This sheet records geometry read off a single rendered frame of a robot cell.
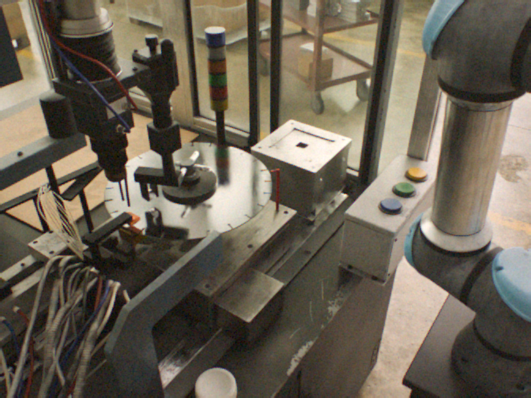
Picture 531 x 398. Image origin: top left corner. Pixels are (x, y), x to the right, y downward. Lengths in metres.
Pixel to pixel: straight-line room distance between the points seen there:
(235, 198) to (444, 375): 0.49
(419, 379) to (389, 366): 0.94
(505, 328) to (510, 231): 1.74
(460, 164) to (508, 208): 2.00
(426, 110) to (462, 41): 0.53
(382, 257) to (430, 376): 0.24
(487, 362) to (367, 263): 0.30
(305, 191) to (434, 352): 0.45
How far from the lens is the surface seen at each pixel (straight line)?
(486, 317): 0.92
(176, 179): 0.92
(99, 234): 0.90
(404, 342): 2.00
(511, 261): 0.89
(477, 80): 0.69
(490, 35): 0.66
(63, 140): 1.05
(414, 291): 2.18
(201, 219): 0.94
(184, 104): 1.62
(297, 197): 1.22
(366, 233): 1.05
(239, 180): 1.03
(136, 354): 0.80
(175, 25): 1.53
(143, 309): 0.76
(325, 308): 1.05
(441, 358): 1.02
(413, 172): 1.18
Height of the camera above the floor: 1.54
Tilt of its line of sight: 37 degrees down
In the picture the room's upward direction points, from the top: straight up
